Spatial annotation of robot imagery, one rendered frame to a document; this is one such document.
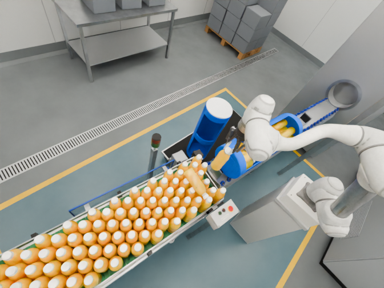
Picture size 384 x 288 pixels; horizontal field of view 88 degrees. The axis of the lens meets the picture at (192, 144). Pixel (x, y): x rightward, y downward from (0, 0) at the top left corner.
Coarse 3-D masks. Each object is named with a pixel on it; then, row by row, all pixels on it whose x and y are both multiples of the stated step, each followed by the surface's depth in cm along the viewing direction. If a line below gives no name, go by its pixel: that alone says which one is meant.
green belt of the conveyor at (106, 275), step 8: (104, 208) 136; (208, 208) 154; (184, 224) 143; (56, 232) 123; (168, 232) 138; (144, 248) 129; (104, 256) 122; (0, 264) 109; (112, 272) 119; (104, 280) 116
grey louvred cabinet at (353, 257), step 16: (368, 208) 252; (352, 224) 249; (368, 224) 228; (336, 240) 248; (352, 240) 227; (368, 240) 208; (336, 256) 225; (352, 256) 207; (368, 256) 192; (336, 272) 229; (352, 272) 212; (368, 272) 198
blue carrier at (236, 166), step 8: (272, 120) 185; (280, 120) 182; (288, 120) 196; (296, 120) 185; (296, 128) 192; (224, 144) 158; (232, 144) 154; (216, 152) 164; (240, 152) 148; (232, 160) 151; (240, 160) 146; (224, 168) 163; (232, 168) 154; (240, 168) 147; (232, 176) 158
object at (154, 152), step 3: (153, 150) 147; (156, 150) 147; (150, 153) 154; (153, 153) 148; (156, 153) 151; (150, 156) 157; (153, 156) 152; (156, 156) 156; (150, 159) 160; (153, 159) 158; (150, 162) 163; (153, 162) 162; (150, 165) 166; (153, 165) 167; (150, 168) 170; (153, 168) 173
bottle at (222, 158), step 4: (220, 152) 123; (224, 152) 121; (216, 156) 128; (220, 156) 122; (224, 156) 120; (228, 156) 121; (216, 160) 127; (220, 160) 124; (224, 160) 122; (212, 164) 133; (216, 164) 129; (220, 164) 127; (224, 164) 128; (212, 168) 134; (216, 168) 131; (220, 168) 132
